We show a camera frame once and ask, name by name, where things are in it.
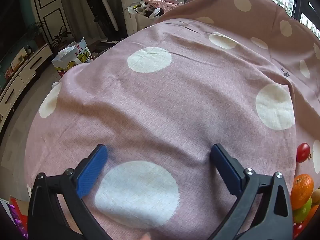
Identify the pink white-dotted blanket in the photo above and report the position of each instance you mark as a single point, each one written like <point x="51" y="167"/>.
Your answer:
<point x="175" y="92"/>

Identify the potted green plant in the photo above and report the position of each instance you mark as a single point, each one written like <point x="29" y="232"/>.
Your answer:
<point x="60" y="38"/>
<point x="37" y="33"/>

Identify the grey curtain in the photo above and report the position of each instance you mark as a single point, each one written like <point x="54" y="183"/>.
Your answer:
<point x="75" y="5"/>

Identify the white TV cabinet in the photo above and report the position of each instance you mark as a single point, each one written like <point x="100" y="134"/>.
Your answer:
<point x="22" y="72"/>

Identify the white roll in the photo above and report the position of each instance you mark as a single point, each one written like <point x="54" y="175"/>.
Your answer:
<point x="110" y="12"/>

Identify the printed paper shopping bag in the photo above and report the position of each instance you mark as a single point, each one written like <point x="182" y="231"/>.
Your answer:
<point x="71" y="57"/>

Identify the dark television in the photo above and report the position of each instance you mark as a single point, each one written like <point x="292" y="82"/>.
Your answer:
<point x="12" y="25"/>

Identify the purple and red gift bags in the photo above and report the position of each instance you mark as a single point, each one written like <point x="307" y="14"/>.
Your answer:
<point x="16" y="217"/>

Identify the black folded stand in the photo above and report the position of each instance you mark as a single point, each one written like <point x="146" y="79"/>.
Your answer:
<point x="100" y="12"/>

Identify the white box of clutter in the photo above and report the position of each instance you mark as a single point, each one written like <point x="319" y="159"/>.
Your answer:
<point x="141" y="17"/>

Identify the pile of pink clothes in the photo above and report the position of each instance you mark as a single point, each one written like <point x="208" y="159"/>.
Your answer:
<point x="160" y="1"/>

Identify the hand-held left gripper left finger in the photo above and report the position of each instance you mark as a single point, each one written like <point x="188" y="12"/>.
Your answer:
<point x="92" y="172"/>

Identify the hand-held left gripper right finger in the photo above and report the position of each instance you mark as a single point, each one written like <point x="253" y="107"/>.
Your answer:
<point x="225" y="170"/>

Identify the red cherry tomato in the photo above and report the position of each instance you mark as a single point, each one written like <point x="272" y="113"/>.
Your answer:
<point x="297" y="230"/>
<point x="303" y="152"/>

